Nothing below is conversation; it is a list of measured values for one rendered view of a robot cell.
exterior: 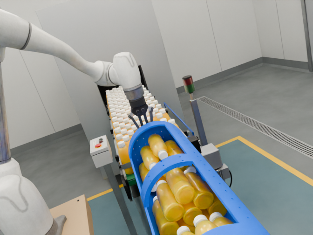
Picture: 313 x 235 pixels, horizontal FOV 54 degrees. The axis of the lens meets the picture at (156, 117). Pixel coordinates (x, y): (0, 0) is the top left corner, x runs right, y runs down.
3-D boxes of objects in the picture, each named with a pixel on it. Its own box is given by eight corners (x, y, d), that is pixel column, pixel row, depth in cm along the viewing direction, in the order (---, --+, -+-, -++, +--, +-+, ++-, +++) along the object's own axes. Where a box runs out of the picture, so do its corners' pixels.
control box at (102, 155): (96, 168, 169) (89, 152, 165) (95, 154, 188) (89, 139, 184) (113, 162, 170) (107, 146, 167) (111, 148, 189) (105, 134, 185)
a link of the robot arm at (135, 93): (121, 86, 143) (125, 98, 145) (123, 91, 135) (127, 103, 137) (139, 80, 144) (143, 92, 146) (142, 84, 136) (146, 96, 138)
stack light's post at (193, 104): (226, 233, 233) (190, 101, 197) (223, 230, 237) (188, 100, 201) (230, 231, 234) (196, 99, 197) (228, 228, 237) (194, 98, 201)
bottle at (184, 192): (200, 199, 98) (183, 173, 116) (191, 182, 96) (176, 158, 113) (180, 210, 98) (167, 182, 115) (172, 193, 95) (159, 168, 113)
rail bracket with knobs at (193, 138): (187, 160, 168) (183, 144, 165) (184, 155, 175) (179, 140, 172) (204, 154, 169) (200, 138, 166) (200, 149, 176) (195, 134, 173)
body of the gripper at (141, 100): (143, 92, 145) (148, 110, 148) (126, 98, 144) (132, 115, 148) (145, 95, 138) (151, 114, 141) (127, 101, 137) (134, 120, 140)
